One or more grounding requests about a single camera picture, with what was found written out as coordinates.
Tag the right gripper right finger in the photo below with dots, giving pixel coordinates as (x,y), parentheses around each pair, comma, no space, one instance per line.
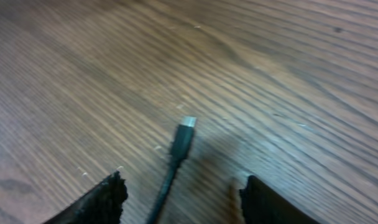
(260,204)

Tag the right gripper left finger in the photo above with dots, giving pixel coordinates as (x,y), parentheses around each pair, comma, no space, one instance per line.
(100,205)

